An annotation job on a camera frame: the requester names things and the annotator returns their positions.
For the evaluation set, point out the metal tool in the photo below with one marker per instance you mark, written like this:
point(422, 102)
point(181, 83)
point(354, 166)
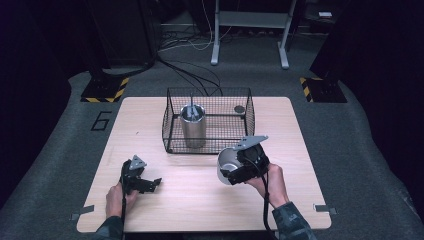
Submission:
point(192, 106)

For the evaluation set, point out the grey tape strip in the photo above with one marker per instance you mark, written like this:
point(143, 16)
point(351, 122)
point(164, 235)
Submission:
point(83, 211)
point(325, 209)

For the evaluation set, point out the small white box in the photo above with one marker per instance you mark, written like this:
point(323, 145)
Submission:
point(325, 14)

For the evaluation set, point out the black yellow striped stand base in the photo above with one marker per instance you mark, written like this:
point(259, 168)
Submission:
point(323, 90)
point(105, 90)

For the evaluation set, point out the black cabinet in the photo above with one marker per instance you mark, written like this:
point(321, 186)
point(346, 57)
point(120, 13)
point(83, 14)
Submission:
point(126, 33)

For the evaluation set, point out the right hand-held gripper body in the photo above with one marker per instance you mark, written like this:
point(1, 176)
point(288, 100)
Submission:
point(255, 161)

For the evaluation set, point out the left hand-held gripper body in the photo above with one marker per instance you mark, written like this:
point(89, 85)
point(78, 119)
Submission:
point(131, 175)

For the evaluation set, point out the white desk frame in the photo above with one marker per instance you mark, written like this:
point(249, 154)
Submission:
point(250, 19)

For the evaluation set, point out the person's right hand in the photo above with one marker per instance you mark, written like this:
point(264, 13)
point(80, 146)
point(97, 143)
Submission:
point(276, 186)

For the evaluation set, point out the steel cylinder container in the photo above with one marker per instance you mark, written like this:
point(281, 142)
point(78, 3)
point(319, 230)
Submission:
point(193, 133)

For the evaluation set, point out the round dark basket tag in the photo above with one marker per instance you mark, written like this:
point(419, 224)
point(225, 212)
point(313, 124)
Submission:
point(239, 109)

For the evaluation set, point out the person's left hand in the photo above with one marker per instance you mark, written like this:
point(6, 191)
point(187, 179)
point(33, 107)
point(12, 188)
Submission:
point(115, 201)

